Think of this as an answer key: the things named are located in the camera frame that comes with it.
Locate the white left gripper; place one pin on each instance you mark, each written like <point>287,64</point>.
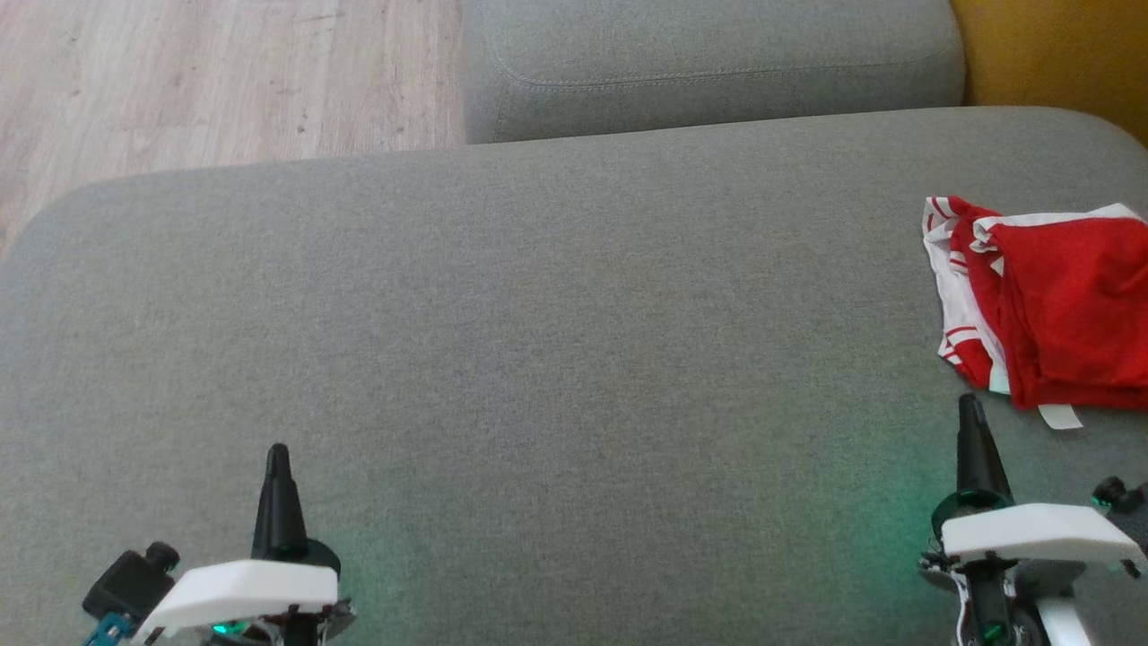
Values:
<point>242,592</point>

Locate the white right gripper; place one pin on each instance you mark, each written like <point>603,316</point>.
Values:
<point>1031,534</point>

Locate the red basketball jersey with number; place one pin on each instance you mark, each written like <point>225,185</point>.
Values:
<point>955,296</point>

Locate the large grey sofa seat cushion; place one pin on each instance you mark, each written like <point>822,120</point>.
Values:
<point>538,359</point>

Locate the grey sofa back cushion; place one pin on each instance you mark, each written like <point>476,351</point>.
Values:
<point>700,63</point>

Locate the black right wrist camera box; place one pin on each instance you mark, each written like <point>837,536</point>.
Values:
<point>1132,507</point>

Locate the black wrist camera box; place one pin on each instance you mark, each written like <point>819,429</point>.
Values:
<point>1132,507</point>
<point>130,583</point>

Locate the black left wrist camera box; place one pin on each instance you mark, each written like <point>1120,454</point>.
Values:
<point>130,583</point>

